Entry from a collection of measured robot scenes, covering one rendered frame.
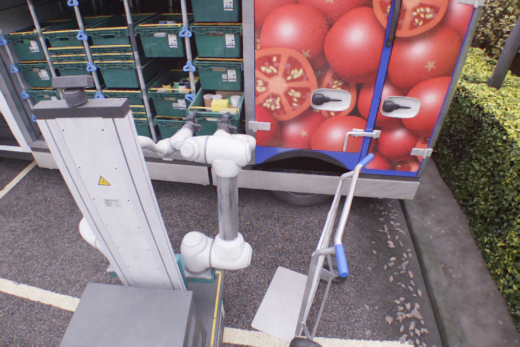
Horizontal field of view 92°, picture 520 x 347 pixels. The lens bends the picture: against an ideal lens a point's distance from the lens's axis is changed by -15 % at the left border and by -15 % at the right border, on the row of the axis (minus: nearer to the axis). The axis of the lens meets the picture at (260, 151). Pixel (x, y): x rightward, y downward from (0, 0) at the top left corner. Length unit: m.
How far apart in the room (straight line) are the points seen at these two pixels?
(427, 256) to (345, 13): 2.09
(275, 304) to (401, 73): 1.92
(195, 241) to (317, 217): 1.61
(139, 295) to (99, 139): 0.82
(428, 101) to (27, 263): 3.65
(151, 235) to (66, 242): 1.94
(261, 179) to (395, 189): 1.22
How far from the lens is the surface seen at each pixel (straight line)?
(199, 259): 1.64
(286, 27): 2.01
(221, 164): 1.31
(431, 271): 2.80
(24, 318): 2.96
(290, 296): 2.43
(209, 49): 2.33
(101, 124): 1.05
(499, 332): 2.77
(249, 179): 2.67
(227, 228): 1.51
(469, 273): 2.94
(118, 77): 2.75
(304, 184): 2.66
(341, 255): 1.17
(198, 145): 1.31
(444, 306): 2.67
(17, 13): 3.67
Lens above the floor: 2.17
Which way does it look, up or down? 36 degrees down
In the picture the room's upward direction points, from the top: straight up
